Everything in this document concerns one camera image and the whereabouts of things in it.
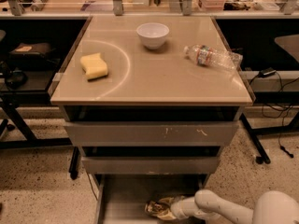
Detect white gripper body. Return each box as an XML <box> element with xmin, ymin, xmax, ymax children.
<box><xmin>170</xmin><ymin>197</ymin><xmax>199</xmax><ymax>219</ymax></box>

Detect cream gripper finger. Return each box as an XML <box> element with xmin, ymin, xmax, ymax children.
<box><xmin>158</xmin><ymin>196</ymin><xmax>185</xmax><ymax>205</ymax></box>
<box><xmin>157</xmin><ymin>213</ymin><xmax>176</xmax><ymax>221</ymax></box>

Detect crushed orange can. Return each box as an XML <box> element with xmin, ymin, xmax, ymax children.
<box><xmin>145</xmin><ymin>201</ymin><xmax>170</xmax><ymax>217</ymax></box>

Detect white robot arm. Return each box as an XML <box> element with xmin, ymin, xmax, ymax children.
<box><xmin>157</xmin><ymin>189</ymin><xmax>299</xmax><ymax>224</ymax></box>

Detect open bottom grey drawer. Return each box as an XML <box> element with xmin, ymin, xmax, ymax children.
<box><xmin>93</xmin><ymin>175</ymin><xmax>206</xmax><ymax>224</ymax></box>

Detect grey drawer cabinet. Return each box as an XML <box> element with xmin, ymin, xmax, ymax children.
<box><xmin>50</xmin><ymin>14</ymin><xmax>254</xmax><ymax>224</ymax></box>

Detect middle grey drawer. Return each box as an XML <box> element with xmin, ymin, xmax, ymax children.
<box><xmin>81</xmin><ymin>157</ymin><xmax>220</xmax><ymax>175</ymax></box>

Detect top grey drawer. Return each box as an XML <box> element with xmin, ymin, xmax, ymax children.
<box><xmin>64</xmin><ymin>121</ymin><xmax>238</xmax><ymax>147</ymax></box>

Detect clear plastic water bottle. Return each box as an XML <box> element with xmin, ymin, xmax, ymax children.
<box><xmin>183</xmin><ymin>45</ymin><xmax>243</xmax><ymax>72</ymax></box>

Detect yellow sponge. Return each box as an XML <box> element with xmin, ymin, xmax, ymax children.
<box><xmin>80</xmin><ymin>53</ymin><xmax>108</xmax><ymax>80</ymax></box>

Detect black power adapter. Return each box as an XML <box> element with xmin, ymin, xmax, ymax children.
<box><xmin>258</xmin><ymin>67</ymin><xmax>276</xmax><ymax>77</ymax></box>

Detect white ceramic bowl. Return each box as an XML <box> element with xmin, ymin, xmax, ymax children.
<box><xmin>136</xmin><ymin>22</ymin><xmax>169</xmax><ymax>49</ymax></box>

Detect black headphones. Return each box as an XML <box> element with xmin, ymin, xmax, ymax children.
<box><xmin>5</xmin><ymin>70</ymin><xmax>28</xmax><ymax>90</ymax></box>

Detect black bag on shelf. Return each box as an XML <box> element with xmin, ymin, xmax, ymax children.
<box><xmin>9</xmin><ymin>43</ymin><xmax>53</xmax><ymax>59</ymax></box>

